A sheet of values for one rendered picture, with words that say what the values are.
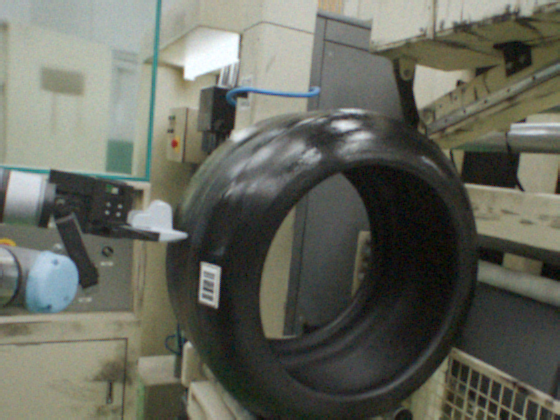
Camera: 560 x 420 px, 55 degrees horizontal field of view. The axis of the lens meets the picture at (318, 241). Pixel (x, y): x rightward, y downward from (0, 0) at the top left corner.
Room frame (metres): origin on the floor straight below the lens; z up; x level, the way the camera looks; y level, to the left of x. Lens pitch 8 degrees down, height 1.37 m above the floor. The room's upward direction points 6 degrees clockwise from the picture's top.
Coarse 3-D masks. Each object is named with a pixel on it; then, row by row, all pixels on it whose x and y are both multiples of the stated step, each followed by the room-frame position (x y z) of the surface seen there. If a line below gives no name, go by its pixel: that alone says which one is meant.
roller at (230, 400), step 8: (208, 368) 1.09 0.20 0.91; (208, 376) 1.08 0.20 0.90; (216, 384) 1.03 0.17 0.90; (224, 392) 0.99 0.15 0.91; (224, 400) 0.99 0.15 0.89; (232, 400) 0.95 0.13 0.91; (232, 408) 0.94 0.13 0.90; (240, 408) 0.92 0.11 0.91; (240, 416) 0.91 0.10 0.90; (248, 416) 0.89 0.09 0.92; (256, 416) 0.88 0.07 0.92
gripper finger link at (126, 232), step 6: (108, 228) 0.76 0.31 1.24; (120, 228) 0.76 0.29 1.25; (126, 228) 0.76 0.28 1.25; (132, 228) 0.77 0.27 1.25; (108, 234) 0.76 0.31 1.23; (114, 234) 0.75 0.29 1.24; (120, 234) 0.76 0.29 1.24; (126, 234) 0.76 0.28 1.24; (132, 234) 0.76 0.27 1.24; (138, 234) 0.78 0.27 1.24; (144, 234) 0.78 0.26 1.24; (150, 234) 0.79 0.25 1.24; (156, 234) 0.79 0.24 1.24; (138, 240) 0.77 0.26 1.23; (144, 240) 0.78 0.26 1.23; (150, 240) 0.79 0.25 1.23; (156, 240) 0.79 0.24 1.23
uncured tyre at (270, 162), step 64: (256, 128) 0.95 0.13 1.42; (320, 128) 0.85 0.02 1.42; (384, 128) 0.89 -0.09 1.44; (192, 192) 0.91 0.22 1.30; (256, 192) 0.79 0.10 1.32; (384, 192) 1.21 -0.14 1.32; (448, 192) 0.95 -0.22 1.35; (192, 256) 0.80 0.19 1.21; (256, 256) 0.78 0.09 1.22; (384, 256) 1.23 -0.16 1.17; (448, 256) 1.11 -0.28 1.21; (192, 320) 0.80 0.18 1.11; (256, 320) 0.78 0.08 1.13; (384, 320) 1.20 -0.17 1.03; (448, 320) 0.97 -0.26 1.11; (256, 384) 0.79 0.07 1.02; (320, 384) 1.07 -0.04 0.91; (384, 384) 0.92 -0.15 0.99
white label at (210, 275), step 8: (208, 272) 0.77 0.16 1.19; (216, 272) 0.75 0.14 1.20; (200, 280) 0.78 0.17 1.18; (208, 280) 0.76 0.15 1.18; (216, 280) 0.75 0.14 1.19; (200, 288) 0.77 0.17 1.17; (208, 288) 0.76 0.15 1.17; (216, 288) 0.75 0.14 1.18; (200, 296) 0.77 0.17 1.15; (208, 296) 0.76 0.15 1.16; (216, 296) 0.75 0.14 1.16; (208, 304) 0.76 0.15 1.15; (216, 304) 0.75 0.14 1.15
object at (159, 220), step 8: (160, 208) 0.81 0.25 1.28; (168, 208) 0.81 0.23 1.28; (136, 216) 0.79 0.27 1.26; (144, 216) 0.79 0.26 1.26; (152, 216) 0.80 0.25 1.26; (160, 216) 0.81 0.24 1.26; (168, 216) 0.81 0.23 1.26; (136, 224) 0.79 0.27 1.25; (144, 224) 0.80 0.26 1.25; (152, 224) 0.80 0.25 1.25; (160, 224) 0.81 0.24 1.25; (168, 224) 0.81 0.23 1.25; (160, 232) 0.80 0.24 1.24; (168, 232) 0.81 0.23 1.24; (160, 240) 0.80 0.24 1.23; (168, 240) 0.81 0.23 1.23; (176, 240) 0.83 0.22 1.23
